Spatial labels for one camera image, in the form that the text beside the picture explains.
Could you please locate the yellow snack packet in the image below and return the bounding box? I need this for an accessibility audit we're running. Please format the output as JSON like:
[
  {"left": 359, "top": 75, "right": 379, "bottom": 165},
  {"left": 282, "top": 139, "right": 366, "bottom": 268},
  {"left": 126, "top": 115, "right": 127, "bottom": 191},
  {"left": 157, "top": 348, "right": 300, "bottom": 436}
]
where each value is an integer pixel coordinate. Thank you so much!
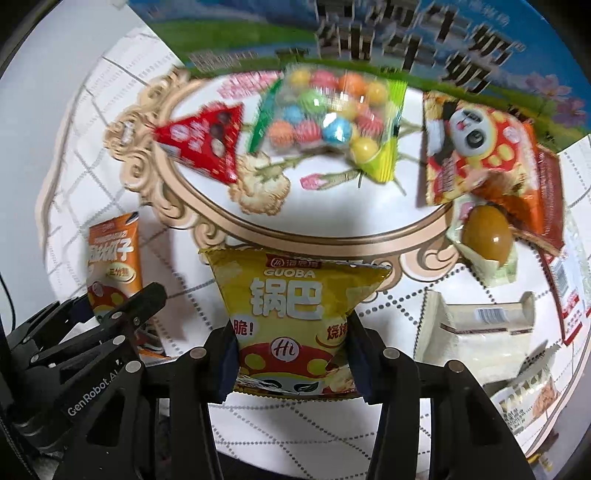
[{"left": 198, "top": 247, "right": 392, "bottom": 400}]

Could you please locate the orange snack packet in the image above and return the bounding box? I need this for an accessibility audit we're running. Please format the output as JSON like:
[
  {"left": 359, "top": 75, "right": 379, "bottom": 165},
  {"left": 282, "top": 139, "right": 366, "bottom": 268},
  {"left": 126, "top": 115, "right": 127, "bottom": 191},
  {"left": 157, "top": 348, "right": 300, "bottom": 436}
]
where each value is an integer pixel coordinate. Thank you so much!
[{"left": 88, "top": 211, "right": 169, "bottom": 363}]

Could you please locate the white quilted mattress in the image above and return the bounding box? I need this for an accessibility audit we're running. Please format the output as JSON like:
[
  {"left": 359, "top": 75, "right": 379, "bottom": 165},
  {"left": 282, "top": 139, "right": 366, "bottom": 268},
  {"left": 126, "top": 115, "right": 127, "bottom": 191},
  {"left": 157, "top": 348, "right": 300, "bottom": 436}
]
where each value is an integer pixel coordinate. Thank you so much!
[{"left": 34, "top": 23, "right": 591, "bottom": 467}]

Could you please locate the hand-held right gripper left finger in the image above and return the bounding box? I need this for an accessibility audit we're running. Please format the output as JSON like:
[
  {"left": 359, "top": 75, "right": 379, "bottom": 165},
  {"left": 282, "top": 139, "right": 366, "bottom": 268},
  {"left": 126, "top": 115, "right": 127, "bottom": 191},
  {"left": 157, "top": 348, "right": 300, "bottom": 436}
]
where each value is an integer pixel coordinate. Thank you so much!
[{"left": 53, "top": 323, "right": 241, "bottom": 480}]

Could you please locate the black cable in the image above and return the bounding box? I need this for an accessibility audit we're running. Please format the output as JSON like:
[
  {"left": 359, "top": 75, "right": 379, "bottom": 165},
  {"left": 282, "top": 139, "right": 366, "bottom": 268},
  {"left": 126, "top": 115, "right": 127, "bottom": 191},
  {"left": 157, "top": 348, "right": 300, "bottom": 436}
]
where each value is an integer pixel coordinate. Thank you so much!
[{"left": 0, "top": 272, "right": 11, "bottom": 326}]

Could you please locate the clear red-edged snack packet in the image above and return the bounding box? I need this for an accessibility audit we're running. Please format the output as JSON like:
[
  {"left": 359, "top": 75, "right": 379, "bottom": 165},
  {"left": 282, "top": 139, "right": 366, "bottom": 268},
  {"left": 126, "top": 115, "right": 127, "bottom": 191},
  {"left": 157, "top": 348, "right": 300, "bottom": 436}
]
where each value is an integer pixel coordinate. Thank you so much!
[{"left": 538, "top": 217, "right": 591, "bottom": 347}]

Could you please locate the red triangular snack packet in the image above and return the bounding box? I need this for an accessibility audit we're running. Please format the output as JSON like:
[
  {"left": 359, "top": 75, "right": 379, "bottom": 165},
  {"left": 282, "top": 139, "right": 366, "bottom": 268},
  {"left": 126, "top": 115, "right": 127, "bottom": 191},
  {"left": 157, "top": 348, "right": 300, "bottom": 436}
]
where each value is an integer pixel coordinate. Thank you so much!
[{"left": 154, "top": 102, "right": 245, "bottom": 185}]

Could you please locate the red panda print snack packet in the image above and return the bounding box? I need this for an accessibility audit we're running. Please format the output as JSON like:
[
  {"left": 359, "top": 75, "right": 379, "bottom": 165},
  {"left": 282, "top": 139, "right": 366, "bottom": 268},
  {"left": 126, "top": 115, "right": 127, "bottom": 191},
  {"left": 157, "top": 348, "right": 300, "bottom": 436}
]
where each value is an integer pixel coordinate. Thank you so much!
[{"left": 422, "top": 91, "right": 541, "bottom": 207}]

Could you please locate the packaged brown egg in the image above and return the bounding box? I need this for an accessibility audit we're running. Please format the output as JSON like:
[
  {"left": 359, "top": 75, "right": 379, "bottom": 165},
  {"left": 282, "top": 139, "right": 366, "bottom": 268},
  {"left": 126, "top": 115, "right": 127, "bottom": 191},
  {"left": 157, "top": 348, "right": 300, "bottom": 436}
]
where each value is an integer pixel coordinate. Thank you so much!
[{"left": 445, "top": 196, "right": 522, "bottom": 287}]

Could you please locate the clear bag of colourful candy balls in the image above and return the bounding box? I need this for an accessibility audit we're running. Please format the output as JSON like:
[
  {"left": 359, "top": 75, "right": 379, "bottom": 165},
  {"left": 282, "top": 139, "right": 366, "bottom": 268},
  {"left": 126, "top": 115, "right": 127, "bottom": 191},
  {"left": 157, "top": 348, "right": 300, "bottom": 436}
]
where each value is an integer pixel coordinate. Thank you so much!
[{"left": 247, "top": 65, "right": 408, "bottom": 185}]

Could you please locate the white snack packet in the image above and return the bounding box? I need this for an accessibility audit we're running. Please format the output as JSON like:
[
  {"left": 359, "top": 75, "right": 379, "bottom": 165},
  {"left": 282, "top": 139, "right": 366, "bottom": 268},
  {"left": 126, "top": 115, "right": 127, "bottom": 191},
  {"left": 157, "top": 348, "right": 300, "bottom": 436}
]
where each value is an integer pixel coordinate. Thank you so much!
[{"left": 416, "top": 291, "right": 539, "bottom": 384}]

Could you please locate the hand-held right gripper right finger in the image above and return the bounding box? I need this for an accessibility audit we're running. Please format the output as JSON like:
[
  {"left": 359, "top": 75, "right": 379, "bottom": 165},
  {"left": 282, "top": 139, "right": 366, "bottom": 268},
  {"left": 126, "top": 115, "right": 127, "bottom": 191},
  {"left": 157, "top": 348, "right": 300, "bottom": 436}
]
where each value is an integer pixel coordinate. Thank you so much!
[{"left": 346, "top": 314, "right": 539, "bottom": 480}]

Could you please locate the brown snack packet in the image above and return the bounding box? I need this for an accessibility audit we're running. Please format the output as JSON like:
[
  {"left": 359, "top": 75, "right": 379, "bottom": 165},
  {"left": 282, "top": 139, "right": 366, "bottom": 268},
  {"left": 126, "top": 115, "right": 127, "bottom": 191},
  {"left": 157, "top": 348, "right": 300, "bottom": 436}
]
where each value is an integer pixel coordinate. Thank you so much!
[{"left": 475, "top": 122, "right": 566, "bottom": 254}]

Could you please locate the blue and green cardboard box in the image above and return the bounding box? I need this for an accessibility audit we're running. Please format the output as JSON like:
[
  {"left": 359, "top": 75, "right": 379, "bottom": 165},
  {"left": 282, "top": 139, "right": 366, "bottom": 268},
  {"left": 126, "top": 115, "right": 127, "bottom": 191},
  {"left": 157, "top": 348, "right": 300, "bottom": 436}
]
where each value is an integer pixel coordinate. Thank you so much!
[{"left": 127, "top": 0, "right": 591, "bottom": 151}]

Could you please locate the beige printed snack packet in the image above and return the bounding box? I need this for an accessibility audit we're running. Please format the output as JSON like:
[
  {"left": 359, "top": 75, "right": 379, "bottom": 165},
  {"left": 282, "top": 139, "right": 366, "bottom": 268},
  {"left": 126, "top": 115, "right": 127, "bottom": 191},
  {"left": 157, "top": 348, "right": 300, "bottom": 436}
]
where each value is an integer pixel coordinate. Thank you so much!
[{"left": 489, "top": 364, "right": 561, "bottom": 435}]

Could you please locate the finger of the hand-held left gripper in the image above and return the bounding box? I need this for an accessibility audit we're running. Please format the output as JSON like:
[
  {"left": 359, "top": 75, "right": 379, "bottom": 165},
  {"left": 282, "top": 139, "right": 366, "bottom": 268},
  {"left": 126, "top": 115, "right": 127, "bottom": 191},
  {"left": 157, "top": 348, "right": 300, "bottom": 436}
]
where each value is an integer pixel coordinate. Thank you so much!
[
  {"left": 31, "top": 282, "right": 168, "bottom": 371},
  {"left": 9, "top": 298, "right": 95, "bottom": 352}
]

